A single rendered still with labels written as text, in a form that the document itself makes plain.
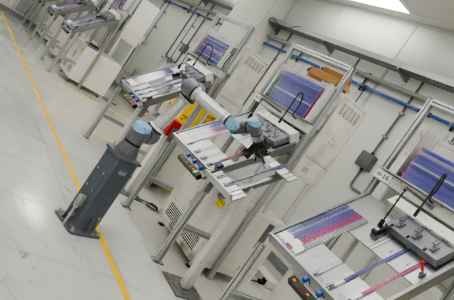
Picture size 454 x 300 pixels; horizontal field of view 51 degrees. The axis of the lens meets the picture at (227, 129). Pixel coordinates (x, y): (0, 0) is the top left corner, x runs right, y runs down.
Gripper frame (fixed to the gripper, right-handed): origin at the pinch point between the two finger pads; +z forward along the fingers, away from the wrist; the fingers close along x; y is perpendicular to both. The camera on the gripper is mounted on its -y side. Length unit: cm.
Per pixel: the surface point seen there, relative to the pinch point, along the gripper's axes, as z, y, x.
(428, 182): -1, 60, -80
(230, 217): 24.6, -29.7, -2.3
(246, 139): 15, 19, 55
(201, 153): 9, -19, 56
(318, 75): 6, 108, 83
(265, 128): 11, 34, 53
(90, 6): 21, 33, 644
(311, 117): 2, 60, 26
